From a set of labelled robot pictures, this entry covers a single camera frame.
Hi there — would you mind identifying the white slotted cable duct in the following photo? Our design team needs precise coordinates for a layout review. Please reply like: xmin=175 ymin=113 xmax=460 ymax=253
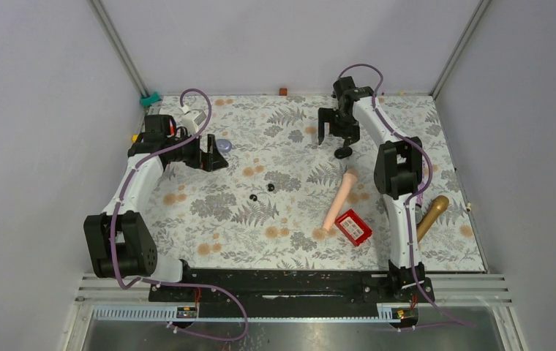
xmin=92 ymin=303 xmax=419 ymax=324

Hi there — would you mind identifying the floral patterned mat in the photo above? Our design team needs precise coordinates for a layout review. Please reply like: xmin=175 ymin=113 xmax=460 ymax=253
xmin=116 ymin=94 xmax=488 ymax=271

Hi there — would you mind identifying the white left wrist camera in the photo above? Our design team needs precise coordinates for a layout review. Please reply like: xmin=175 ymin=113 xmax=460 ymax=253
xmin=181 ymin=105 xmax=207 ymax=135

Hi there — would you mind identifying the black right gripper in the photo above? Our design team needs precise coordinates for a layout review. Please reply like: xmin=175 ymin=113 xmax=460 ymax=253
xmin=318 ymin=107 xmax=361 ymax=148

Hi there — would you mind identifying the pink cylindrical tube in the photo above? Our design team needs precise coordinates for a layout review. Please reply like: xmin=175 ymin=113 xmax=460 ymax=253
xmin=321 ymin=168 xmax=359 ymax=231

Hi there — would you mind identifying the lavender earbud charging case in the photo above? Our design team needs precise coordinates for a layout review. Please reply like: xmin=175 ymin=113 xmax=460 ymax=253
xmin=216 ymin=139 xmax=233 ymax=154

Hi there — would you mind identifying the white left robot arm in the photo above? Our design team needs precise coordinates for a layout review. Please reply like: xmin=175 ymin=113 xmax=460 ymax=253
xmin=83 ymin=110 xmax=228 ymax=301

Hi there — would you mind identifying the gold microphone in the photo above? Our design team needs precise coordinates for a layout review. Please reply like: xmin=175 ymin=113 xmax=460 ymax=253
xmin=417 ymin=195 xmax=449 ymax=242

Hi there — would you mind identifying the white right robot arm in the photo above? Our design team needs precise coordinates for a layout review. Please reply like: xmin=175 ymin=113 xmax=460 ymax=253
xmin=318 ymin=77 xmax=426 ymax=301

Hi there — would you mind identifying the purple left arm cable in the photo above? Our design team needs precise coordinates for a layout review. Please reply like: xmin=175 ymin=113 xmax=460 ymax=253
xmin=108 ymin=88 xmax=250 ymax=342

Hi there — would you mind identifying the purple glitter microphone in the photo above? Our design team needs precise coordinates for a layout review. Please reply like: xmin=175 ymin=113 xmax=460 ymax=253
xmin=422 ymin=159 xmax=429 ymax=184

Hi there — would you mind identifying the aluminium frame rail left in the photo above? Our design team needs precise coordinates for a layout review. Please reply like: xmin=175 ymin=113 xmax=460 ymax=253
xmin=87 ymin=0 xmax=151 ymax=105

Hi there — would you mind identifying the teal curved block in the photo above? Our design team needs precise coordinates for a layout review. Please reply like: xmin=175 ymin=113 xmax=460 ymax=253
xmin=140 ymin=91 xmax=161 ymax=108

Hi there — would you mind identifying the grey microphone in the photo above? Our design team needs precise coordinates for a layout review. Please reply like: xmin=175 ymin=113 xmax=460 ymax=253
xmin=414 ymin=203 xmax=424 ymax=224

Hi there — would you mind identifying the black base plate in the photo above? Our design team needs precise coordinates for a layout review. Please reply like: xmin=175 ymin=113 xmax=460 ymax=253
xmin=149 ymin=268 xmax=435 ymax=317

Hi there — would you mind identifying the red plastic bin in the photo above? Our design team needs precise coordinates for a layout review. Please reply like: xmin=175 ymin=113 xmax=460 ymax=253
xmin=334 ymin=209 xmax=372 ymax=247

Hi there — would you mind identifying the aluminium frame rail right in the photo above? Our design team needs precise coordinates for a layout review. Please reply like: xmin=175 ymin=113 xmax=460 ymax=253
xmin=429 ymin=0 xmax=492 ymax=100

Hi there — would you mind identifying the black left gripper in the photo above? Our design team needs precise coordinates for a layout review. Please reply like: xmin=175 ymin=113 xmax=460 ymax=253
xmin=166 ymin=128 xmax=228 ymax=171

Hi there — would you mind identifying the aluminium frame rail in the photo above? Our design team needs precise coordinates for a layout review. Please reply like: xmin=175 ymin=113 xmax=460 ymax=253
xmin=87 ymin=0 xmax=151 ymax=105
xmin=429 ymin=0 xmax=492 ymax=100

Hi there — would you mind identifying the black earbud charging case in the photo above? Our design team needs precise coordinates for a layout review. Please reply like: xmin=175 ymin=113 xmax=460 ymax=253
xmin=334 ymin=147 xmax=353 ymax=159

